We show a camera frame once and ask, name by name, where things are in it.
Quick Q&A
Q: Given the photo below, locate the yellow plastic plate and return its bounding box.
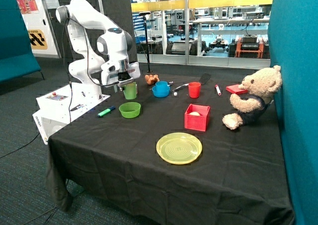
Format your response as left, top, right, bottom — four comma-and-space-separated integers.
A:
156, 132, 202, 165

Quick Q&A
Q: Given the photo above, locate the teal partition wall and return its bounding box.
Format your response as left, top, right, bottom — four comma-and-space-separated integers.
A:
268, 0, 318, 225

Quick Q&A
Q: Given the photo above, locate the black tablecloth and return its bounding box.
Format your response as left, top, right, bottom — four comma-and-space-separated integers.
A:
46, 79, 295, 225

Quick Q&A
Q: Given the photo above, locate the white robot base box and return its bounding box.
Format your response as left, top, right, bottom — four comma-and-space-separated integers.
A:
33, 82, 110, 144

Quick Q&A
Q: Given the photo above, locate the green blue highlighter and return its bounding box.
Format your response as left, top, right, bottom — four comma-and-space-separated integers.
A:
97, 106, 116, 117

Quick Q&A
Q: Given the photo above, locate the small brown plush toy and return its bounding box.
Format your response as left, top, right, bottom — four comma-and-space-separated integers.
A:
145, 75, 159, 85

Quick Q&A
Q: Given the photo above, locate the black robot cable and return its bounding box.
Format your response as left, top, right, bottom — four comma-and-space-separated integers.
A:
62, 16, 120, 123

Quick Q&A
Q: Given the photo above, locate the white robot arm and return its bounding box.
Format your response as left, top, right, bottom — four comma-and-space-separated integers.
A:
56, 0, 141, 99

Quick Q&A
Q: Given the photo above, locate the red square box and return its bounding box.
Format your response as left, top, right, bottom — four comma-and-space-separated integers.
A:
184, 104, 211, 132

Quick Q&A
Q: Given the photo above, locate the white ball in box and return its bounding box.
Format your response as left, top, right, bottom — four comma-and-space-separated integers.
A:
189, 112, 200, 116

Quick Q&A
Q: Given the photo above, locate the red flat box lid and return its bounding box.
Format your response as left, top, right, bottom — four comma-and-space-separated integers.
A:
226, 84, 248, 95

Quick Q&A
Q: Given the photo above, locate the black pen on base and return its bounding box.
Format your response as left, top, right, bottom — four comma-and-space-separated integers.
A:
70, 104, 84, 111

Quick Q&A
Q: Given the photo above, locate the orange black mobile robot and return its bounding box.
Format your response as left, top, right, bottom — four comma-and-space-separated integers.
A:
235, 35, 264, 59

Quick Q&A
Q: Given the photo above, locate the beige teddy bear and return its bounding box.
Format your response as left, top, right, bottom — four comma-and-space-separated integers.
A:
222, 65, 283, 130

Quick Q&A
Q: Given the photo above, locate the black spatula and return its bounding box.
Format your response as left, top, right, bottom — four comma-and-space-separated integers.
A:
199, 73, 211, 85

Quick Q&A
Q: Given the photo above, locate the red white marker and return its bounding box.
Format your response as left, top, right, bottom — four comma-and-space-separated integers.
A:
215, 84, 222, 96

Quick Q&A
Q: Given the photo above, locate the black tripod stand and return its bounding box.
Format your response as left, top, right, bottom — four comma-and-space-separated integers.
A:
139, 11, 153, 73

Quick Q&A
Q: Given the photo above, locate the green plastic cup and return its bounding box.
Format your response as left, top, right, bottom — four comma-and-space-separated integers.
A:
123, 82, 137, 100

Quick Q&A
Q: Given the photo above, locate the yellow black sign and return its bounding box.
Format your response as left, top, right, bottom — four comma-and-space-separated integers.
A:
28, 29, 48, 50

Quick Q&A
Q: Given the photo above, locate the green plastic bowl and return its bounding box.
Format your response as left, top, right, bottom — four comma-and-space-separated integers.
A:
119, 102, 141, 119

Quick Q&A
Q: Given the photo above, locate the red plastic cup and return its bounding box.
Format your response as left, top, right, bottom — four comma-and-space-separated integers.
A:
188, 82, 201, 98

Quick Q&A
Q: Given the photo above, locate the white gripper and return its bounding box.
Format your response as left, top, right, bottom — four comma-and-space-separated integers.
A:
101, 60, 141, 91

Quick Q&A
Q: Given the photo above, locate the blue plastic cup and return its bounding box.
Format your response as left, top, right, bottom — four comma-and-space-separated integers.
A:
156, 81, 168, 92

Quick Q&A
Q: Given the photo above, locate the teal sofa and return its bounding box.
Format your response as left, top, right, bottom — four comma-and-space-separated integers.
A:
0, 0, 41, 82

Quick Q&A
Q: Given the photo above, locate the blue plastic bowl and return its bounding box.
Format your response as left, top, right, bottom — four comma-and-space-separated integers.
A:
152, 86, 170, 98

